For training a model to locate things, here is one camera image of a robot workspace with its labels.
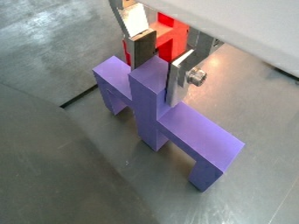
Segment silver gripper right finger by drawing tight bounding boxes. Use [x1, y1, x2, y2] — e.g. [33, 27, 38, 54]
[165, 31, 222, 107]

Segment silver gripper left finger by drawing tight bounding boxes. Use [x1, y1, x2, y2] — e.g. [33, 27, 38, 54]
[108, 0, 156, 70]

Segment purple three-legged block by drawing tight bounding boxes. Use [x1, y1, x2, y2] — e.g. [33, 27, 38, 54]
[93, 57, 244, 191]

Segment red three-legged block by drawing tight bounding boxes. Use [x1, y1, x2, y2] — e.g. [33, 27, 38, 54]
[122, 12, 189, 66]

